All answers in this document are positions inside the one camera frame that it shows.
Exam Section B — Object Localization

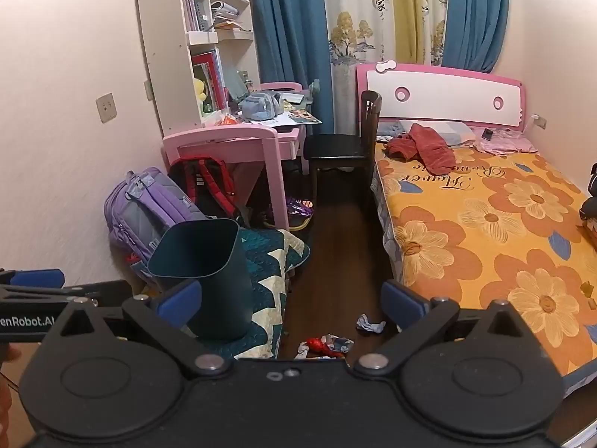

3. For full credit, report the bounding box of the red snack wrapper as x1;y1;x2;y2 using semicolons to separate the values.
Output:
295;336;346;360

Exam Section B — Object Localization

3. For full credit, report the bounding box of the blue denim bag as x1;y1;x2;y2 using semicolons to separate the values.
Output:
240;91;284;121

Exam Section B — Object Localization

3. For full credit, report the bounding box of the pink bed with floral sheet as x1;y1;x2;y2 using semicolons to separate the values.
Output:
354;62;597;399

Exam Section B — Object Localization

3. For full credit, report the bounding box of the patterned white yellow curtain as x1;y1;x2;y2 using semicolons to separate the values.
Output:
322;0;451;131

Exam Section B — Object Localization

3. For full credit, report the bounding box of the teal plastic trash bin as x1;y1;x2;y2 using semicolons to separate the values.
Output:
147;218;255;341

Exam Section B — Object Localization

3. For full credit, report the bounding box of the blue white paper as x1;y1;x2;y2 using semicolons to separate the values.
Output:
356;315;387;334

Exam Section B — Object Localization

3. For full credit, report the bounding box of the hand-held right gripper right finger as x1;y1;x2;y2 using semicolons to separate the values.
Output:
352;280;542;379

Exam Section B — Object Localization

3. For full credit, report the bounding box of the pink desk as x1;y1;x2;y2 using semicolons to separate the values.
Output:
162;81;309;230

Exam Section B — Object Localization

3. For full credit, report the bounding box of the black object on bed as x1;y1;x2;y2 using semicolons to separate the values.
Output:
578;163;597;230

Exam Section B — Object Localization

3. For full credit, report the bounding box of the white pillow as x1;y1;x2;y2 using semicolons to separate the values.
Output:
398;120;476;146

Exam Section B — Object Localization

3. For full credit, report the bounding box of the dark wooden chair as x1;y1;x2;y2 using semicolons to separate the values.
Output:
303;90;383;206

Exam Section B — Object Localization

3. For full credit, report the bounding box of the teal patchwork quilt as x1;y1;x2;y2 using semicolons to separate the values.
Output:
196;226;311;360

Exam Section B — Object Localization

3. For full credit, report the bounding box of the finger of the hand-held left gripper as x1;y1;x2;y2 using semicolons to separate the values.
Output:
0;268;65;287

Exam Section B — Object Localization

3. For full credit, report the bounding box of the row of pink books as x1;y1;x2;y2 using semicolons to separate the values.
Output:
183;0;202;32

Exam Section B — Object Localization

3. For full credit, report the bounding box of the white bookshelf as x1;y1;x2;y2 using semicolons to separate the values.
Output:
135;0;262;138

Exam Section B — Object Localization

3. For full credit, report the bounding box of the red picture book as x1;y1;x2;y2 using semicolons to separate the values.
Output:
191;49;228;110

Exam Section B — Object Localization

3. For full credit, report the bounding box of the purple grey backpack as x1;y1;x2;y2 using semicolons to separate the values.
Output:
103;167;218;285

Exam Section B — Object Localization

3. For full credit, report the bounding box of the illustrated magazine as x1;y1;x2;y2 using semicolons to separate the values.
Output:
284;109;323;127

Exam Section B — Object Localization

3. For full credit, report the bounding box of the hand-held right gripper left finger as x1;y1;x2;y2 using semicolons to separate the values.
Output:
47;280;234;380

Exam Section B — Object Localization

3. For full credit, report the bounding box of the red black backpack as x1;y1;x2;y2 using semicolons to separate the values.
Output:
168;156;243;225

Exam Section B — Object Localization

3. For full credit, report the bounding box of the blue curtain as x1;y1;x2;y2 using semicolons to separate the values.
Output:
441;0;509;74
249;0;337;134

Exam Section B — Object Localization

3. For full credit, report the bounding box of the red garment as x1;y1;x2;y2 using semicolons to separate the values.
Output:
385;122;456;174

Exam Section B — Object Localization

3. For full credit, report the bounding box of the pink cloth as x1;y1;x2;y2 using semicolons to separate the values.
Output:
473;128;538;155

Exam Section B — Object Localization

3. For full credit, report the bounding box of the beige wall socket plate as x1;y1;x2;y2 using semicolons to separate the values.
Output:
96;92;116;123

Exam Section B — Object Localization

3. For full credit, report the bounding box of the yellow rimmed basket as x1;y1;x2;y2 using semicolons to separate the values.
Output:
261;210;313;233

